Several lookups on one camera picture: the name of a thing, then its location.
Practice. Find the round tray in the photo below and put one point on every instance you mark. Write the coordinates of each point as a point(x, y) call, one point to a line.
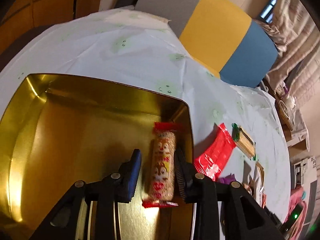
point(284, 115)

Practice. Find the floral curtains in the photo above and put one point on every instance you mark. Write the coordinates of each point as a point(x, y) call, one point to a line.
point(296, 38)

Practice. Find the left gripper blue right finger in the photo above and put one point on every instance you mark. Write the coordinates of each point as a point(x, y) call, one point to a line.
point(185, 175)

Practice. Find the white teapot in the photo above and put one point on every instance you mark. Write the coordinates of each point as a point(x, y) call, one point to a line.
point(289, 101)

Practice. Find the grey yellow blue chair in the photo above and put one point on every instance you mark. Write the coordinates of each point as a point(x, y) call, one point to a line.
point(219, 35)

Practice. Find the purple snack packet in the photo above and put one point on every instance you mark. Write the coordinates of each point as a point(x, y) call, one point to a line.
point(227, 179)

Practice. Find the white storage shelf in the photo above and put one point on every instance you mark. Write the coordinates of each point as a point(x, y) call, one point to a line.
point(303, 172)

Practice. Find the golden tin box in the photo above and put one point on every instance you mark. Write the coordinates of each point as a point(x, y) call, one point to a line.
point(57, 129)

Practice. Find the pale blue smiley tablecloth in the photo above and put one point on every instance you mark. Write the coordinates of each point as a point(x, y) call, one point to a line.
point(136, 49)

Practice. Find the green cracker packet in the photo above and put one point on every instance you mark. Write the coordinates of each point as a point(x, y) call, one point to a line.
point(244, 142)

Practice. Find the white blue tube sachet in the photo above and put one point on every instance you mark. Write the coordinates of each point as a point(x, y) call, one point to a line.
point(257, 185)

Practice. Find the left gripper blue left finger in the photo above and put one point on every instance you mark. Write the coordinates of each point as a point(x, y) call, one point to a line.
point(129, 173)

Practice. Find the chipmunk grain bar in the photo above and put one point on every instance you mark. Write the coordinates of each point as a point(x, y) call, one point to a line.
point(162, 170)

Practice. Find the tissue box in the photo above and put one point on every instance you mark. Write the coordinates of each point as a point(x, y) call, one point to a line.
point(281, 90)

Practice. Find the large red snack packet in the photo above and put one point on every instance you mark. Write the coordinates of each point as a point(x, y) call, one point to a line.
point(214, 159)

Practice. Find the wooden side table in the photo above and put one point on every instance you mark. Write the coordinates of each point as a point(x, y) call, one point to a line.
point(297, 140)

